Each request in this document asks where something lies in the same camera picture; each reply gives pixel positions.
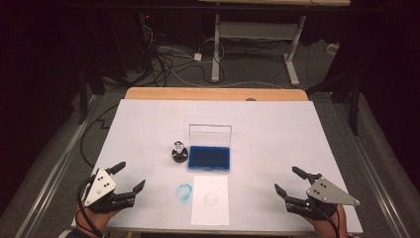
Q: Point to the person's right hand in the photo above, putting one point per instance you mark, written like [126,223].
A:
[328,228]

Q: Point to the white board table cover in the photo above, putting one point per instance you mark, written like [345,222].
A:
[270,132]

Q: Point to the person's left hand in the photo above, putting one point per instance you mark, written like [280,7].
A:
[95,220]

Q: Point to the white paper sheet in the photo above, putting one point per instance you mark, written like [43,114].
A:
[218,214]

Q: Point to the black stand legs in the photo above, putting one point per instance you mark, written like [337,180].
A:
[82,99]
[355,99]

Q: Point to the white power strip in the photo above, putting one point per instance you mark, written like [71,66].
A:
[332,49]

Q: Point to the black round stamp cap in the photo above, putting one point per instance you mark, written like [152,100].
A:
[180,160]

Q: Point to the dark round table grommet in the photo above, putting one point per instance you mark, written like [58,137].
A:
[251,99]

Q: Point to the white power adapter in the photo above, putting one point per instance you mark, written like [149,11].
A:
[197,57]

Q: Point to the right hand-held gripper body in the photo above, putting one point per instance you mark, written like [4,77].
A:
[325,193]

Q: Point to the wooden table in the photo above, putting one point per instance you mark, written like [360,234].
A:
[214,94]

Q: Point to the black stamp with clear knob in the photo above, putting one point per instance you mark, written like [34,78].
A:
[179,147]

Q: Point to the white desk frame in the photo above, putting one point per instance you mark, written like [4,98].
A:
[256,30]

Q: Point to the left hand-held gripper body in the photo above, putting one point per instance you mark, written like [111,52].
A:
[99,186]

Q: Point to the dark equipment with red light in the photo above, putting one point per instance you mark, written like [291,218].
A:
[145,39]

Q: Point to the aluminium floor rail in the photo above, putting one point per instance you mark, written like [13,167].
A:
[56,172]
[373,172]

